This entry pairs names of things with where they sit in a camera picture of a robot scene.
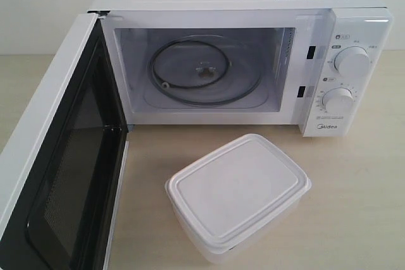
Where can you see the lower white timer knob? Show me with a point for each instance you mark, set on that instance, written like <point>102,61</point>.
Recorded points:
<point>338,101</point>

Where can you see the white microwave oven body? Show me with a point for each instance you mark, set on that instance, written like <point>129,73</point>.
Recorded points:
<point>296,41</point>

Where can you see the white microwave door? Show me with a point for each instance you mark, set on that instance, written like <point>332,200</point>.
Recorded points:
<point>62,167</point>

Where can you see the upper white control knob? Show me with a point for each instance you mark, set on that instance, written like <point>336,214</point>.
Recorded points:
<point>352,62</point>

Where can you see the glass turntable plate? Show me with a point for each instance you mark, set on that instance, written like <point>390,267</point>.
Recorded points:
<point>205,70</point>

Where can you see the translucent plastic food container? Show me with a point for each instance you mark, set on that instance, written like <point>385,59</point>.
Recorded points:
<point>230,198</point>

